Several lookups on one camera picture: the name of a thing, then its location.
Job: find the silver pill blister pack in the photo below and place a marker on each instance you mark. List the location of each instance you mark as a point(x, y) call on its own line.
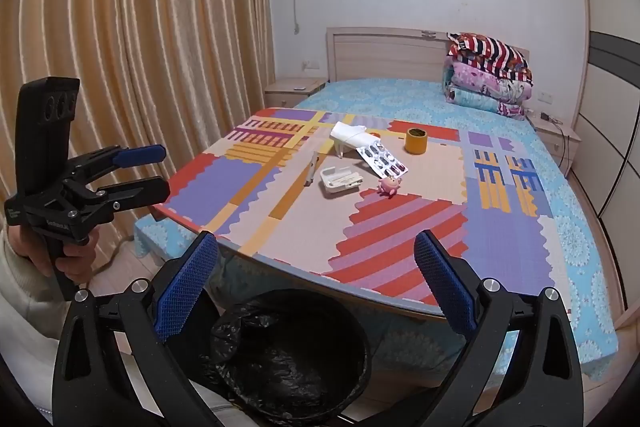
point(380, 159)

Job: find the person's left hand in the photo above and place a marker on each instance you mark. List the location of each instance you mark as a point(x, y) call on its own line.
point(35, 252)

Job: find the white paper tube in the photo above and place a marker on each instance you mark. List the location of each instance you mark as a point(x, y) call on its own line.
point(361, 142)

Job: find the beige striped curtain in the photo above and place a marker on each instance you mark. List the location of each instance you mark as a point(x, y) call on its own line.
point(150, 32)

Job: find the open white box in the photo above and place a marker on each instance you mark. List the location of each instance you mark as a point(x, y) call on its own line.
point(332, 184)

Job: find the wooden bed headboard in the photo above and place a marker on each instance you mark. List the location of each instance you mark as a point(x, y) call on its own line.
point(390, 54)

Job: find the colourful foam mat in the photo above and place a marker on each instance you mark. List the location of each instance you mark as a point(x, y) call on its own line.
point(310, 227)

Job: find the person's white jacket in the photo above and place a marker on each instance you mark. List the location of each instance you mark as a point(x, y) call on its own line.
point(214, 407)

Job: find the teal printed folded blanket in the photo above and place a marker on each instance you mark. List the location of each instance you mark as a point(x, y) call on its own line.
point(475, 101)

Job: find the grey-edged table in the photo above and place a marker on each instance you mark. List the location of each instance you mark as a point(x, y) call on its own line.
point(300, 271)

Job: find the pink pig toy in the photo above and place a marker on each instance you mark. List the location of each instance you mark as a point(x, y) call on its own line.
point(389, 185)

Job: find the person's left forearm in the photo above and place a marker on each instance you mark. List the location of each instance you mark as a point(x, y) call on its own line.
point(25, 302)

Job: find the white pen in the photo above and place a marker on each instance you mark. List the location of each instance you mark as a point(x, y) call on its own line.
point(312, 169)

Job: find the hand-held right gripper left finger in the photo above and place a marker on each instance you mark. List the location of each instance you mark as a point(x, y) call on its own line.
point(185, 289)

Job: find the black trash bin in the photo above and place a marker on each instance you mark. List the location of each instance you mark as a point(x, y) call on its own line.
point(361, 357)

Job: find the pink floral folded blanket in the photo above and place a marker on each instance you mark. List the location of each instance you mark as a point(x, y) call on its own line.
point(480, 82)

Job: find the blue floral bed sheet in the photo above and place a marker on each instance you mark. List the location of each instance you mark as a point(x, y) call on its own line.
point(575, 232)

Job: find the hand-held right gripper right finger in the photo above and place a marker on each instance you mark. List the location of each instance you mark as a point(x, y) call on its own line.
point(445, 287)

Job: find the white wall socket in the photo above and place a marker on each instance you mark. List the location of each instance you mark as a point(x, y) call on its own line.
point(311, 65)
point(545, 97)

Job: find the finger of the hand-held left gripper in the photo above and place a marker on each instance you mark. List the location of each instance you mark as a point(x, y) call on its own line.
point(140, 192)
point(142, 154)

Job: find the yellow tape roll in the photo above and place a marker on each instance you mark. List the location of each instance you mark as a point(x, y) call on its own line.
point(416, 144)

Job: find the beige wardrobe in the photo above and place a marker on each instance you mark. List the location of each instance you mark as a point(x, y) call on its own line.
point(610, 107)

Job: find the wooden bedside table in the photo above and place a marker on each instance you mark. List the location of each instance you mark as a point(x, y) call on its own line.
point(555, 137)
point(292, 93)

